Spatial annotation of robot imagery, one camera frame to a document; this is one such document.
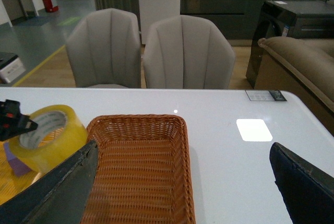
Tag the right gripper black fingertip with red marks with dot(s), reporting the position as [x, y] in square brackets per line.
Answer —
[13, 122]

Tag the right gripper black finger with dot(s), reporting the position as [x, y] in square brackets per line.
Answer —
[60, 196]
[307, 191]

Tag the clear yellow tape roll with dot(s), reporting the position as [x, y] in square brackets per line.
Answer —
[59, 134]

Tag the yellow woven basket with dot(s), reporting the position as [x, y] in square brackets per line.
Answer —
[11, 184]

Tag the brown woven basket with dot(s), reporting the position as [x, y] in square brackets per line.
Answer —
[143, 173]

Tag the purple foam block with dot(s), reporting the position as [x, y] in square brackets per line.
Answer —
[18, 167]

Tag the white printer box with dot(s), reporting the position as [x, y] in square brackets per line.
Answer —
[11, 67]

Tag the label sticker on table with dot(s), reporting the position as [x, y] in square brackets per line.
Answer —
[265, 95]

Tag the grey chair left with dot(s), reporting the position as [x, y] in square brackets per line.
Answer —
[104, 50]

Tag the grey chair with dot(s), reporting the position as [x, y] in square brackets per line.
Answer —
[104, 50]
[187, 52]

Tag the brown sofa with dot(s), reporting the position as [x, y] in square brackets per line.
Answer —
[303, 67]

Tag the black washing machine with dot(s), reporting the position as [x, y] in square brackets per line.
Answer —
[296, 19]

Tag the grey chair right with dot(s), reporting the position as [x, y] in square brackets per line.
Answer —
[187, 52]

